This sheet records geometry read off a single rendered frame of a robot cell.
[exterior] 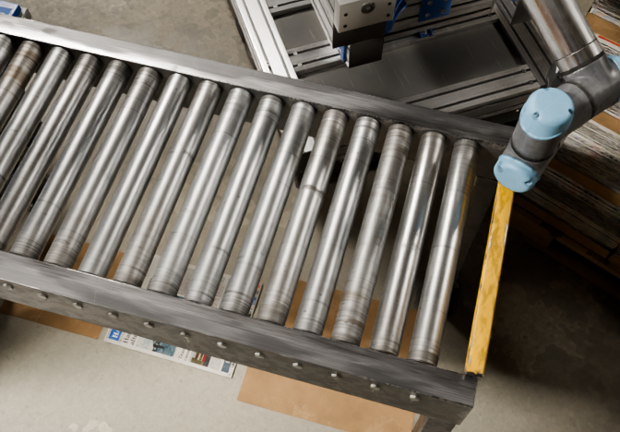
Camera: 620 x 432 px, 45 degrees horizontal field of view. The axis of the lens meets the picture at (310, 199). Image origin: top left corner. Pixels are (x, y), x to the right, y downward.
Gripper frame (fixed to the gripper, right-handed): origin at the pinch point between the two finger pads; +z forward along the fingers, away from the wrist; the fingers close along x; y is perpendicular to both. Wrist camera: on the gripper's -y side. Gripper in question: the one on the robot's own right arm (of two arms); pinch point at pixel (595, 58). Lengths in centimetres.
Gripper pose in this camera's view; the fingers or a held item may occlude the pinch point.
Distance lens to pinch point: 155.6
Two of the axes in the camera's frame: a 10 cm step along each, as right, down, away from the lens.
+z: 5.8, -7.1, 4.0
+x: -8.1, -5.1, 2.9
